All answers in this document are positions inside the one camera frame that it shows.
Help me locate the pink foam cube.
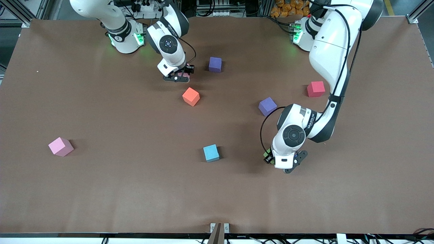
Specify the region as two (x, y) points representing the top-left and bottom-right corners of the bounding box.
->
(178, 63), (191, 82)
(48, 137), (74, 157)

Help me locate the brown table mat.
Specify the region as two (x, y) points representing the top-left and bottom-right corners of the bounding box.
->
(0, 16), (434, 235)

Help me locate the orange foam cube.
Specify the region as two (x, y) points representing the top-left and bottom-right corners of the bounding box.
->
(182, 87), (200, 107)

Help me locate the orange plastic bags pile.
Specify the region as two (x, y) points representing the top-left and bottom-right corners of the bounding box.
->
(271, 0), (312, 18)

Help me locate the metal equipment rack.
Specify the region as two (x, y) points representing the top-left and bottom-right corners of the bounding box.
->
(196, 0), (246, 17)

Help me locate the cyan foam cube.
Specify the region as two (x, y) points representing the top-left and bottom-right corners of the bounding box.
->
(203, 144), (220, 163)

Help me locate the white power strip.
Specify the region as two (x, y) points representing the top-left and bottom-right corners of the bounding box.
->
(134, 2), (160, 12)

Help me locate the red foam cube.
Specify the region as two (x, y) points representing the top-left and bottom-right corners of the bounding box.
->
(307, 81), (326, 98)

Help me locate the aluminium frame profile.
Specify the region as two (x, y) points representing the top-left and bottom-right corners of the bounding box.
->
(407, 0), (434, 24)
(0, 0), (51, 27)

